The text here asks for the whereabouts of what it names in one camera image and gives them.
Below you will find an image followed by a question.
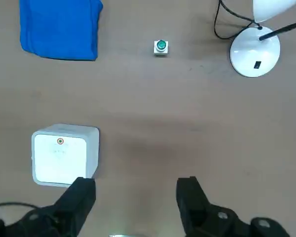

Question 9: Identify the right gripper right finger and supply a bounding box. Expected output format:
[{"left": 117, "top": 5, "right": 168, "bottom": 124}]
[{"left": 176, "top": 175, "right": 291, "bottom": 237}]

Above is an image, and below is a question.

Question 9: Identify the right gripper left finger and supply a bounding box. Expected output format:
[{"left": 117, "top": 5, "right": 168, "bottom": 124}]
[{"left": 0, "top": 176, "right": 97, "bottom": 237}]

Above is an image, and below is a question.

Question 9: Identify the white cube appliance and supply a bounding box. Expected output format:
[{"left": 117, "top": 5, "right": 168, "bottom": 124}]
[{"left": 31, "top": 123, "right": 100, "bottom": 188}]

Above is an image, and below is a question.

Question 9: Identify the white desk lamp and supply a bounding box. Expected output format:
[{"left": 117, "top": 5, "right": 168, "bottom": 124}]
[{"left": 229, "top": 0, "right": 296, "bottom": 78}]

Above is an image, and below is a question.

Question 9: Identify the black lamp cable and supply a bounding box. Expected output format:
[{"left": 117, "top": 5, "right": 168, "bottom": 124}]
[{"left": 213, "top": 0, "right": 256, "bottom": 40}]

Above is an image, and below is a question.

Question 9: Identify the blue folded cloth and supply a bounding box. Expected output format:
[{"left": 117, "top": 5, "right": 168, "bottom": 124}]
[{"left": 19, "top": 0, "right": 104, "bottom": 62}]

